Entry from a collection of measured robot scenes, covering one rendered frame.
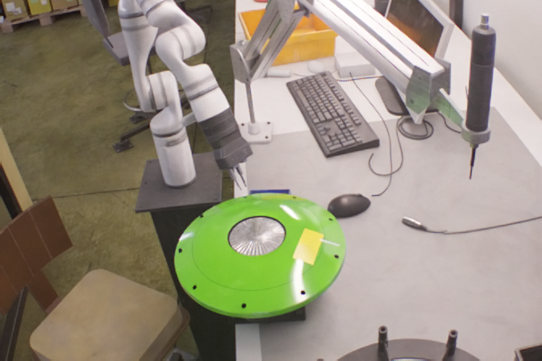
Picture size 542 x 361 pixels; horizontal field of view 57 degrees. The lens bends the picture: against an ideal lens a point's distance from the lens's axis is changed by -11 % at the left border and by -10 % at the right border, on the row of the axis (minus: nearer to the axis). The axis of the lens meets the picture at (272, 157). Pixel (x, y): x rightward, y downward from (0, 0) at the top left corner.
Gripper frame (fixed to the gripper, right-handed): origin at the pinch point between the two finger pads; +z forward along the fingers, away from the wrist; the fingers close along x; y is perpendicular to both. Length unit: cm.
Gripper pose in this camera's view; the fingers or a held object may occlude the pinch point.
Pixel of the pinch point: (243, 188)
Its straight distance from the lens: 122.6
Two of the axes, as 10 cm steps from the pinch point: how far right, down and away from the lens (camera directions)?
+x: 7.1, -4.6, 5.3
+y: 5.7, -0.7, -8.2
